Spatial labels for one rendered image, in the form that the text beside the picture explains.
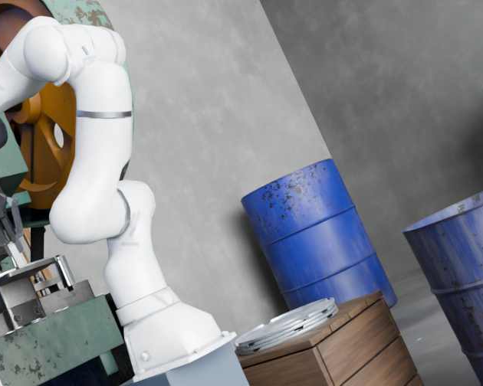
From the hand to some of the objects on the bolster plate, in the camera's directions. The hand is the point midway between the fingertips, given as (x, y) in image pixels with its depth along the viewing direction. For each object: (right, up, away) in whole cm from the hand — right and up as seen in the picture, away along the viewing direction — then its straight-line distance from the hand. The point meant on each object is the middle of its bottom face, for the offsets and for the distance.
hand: (17, 254), depth 177 cm
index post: (+8, -11, +22) cm, 26 cm away
